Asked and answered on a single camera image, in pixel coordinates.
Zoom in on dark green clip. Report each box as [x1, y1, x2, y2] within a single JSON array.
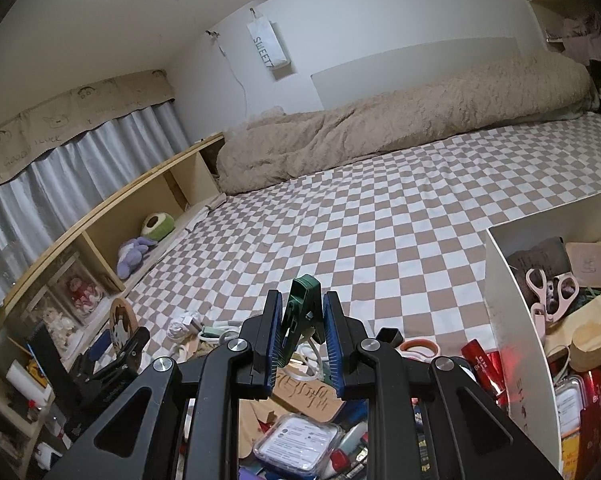
[[275, 276, 326, 367]]

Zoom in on clear plastic case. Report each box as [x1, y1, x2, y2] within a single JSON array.
[[253, 412, 344, 476]]

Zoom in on beige quilted comforter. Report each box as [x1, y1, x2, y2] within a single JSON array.
[[215, 52, 600, 196]]

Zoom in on small black box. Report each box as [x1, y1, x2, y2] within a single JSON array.
[[373, 326, 404, 348]]

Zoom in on crumpled clear plastic wrap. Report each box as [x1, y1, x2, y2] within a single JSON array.
[[168, 311, 204, 343]]

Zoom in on round wooden panda plaque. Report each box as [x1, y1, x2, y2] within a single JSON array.
[[108, 297, 146, 356]]

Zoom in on pink scissors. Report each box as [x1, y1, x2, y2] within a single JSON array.
[[525, 267, 579, 326]]

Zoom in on white hanging cable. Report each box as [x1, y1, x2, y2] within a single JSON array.
[[205, 30, 254, 126]]

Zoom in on beige printed valance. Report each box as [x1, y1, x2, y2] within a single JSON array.
[[0, 69, 176, 201]]

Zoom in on doll in clear case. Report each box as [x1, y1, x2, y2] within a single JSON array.
[[55, 260, 111, 317]]

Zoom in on wooden plaque with writing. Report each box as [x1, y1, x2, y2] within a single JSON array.
[[270, 367, 349, 423]]

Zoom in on white hanging bag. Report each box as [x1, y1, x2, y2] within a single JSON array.
[[245, 7, 292, 81]]

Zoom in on dark brown pouch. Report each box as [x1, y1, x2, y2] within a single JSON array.
[[505, 237, 571, 286]]

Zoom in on white cardboard box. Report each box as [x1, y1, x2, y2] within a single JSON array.
[[483, 187, 601, 480]]

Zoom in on purple plush toy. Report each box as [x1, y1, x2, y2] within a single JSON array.
[[116, 236, 157, 281]]

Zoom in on grey wall panel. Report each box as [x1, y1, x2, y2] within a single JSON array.
[[311, 36, 519, 111]]

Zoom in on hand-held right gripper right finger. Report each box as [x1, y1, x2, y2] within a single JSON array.
[[323, 291, 564, 480]]

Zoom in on wooden closet shelves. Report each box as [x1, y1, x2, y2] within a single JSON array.
[[528, 0, 601, 121]]

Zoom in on mint green holder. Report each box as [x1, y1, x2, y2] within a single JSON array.
[[199, 326, 231, 345]]

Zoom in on pink clothes pile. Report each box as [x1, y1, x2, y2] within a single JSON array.
[[561, 12, 601, 63]]

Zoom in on wooden shelf unit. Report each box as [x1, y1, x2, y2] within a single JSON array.
[[0, 132, 226, 466]]

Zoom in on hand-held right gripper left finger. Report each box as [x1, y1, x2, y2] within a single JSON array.
[[45, 290, 285, 480]]

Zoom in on wooden heart-shaped box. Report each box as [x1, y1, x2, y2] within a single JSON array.
[[545, 290, 601, 373]]

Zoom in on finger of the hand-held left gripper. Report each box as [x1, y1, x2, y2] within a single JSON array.
[[88, 327, 150, 386]]

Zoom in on green plush toy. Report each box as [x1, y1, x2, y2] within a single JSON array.
[[140, 211, 176, 239]]

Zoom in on white orange scissors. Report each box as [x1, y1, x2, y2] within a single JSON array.
[[398, 337, 441, 361]]

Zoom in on grey curtain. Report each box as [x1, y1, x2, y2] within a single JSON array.
[[0, 100, 194, 311]]

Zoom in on red metallic tube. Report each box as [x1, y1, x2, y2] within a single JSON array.
[[461, 339, 506, 401]]

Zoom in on tan leather pad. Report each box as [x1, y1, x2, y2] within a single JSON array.
[[565, 241, 601, 288]]

